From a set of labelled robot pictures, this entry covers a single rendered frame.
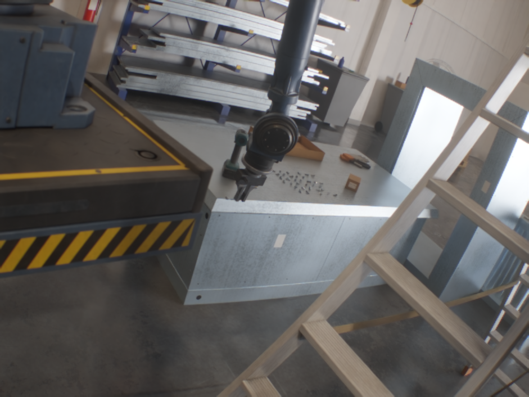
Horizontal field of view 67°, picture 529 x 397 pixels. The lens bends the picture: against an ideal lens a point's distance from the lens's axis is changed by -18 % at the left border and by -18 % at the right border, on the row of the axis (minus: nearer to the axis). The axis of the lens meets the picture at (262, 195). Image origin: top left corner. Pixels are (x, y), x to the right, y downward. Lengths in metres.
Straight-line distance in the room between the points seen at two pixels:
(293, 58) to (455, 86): 1.99
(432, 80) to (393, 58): 5.34
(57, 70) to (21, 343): 1.51
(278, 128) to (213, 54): 4.17
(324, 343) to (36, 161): 0.78
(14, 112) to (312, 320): 0.84
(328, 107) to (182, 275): 5.34
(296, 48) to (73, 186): 1.32
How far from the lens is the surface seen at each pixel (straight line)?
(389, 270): 1.08
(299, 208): 2.34
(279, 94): 1.83
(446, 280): 3.45
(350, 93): 7.49
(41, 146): 0.66
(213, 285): 2.44
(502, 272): 4.06
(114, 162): 0.65
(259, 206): 2.19
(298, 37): 1.76
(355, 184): 2.80
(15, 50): 0.67
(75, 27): 0.79
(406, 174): 4.04
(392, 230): 1.12
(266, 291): 2.66
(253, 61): 6.23
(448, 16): 9.87
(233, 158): 2.30
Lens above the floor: 1.49
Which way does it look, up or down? 22 degrees down
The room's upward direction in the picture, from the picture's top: 20 degrees clockwise
